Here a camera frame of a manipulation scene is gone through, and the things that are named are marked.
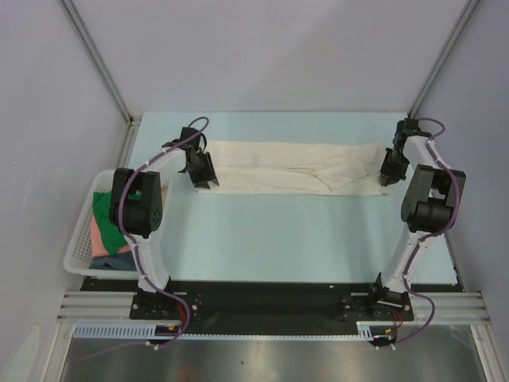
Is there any aluminium frame rail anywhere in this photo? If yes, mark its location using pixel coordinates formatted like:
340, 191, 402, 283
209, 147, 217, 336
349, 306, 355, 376
57, 291, 492, 325

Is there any white slotted cable duct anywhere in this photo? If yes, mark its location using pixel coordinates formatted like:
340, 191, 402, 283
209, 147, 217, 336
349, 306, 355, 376
74, 321, 398, 341

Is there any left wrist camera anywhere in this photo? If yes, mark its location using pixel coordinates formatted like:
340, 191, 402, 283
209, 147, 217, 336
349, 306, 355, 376
161, 127, 208, 154

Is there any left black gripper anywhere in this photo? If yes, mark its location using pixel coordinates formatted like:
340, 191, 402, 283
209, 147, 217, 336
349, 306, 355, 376
185, 152, 218, 189

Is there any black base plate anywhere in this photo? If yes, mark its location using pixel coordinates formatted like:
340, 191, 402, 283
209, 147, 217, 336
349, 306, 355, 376
79, 279, 422, 336

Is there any white plastic laundry basket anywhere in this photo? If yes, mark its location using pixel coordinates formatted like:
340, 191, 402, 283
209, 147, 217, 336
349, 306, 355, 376
63, 169, 172, 276

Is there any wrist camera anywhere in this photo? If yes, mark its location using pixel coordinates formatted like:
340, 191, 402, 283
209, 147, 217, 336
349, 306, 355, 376
392, 118, 431, 150
161, 127, 208, 154

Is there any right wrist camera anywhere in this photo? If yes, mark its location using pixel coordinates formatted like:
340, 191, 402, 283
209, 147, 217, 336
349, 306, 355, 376
392, 118, 431, 150

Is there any right aluminium corner post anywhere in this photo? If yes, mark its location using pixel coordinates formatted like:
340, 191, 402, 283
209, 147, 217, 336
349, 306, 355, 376
406, 0, 483, 118

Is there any aluminium corner post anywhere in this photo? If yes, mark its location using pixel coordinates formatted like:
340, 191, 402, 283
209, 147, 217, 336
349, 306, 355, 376
58, 0, 133, 125
406, 0, 483, 118

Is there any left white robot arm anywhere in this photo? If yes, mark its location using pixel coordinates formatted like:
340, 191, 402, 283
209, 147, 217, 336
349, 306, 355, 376
110, 148, 219, 318

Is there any left aluminium corner post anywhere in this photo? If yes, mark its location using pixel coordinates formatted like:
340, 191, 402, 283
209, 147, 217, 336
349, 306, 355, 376
58, 0, 133, 125

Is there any green t shirt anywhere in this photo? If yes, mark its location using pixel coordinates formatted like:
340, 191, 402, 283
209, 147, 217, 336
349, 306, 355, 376
92, 192, 126, 255

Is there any pink t shirt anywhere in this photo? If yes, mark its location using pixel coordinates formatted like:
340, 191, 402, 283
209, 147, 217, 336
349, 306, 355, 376
90, 217, 130, 258

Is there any cream t shirt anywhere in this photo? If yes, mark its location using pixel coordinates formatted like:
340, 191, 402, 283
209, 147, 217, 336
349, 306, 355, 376
200, 141, 392, 197

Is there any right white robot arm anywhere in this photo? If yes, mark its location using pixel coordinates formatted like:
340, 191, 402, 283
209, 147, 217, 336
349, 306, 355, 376
367, 135, 467, 320

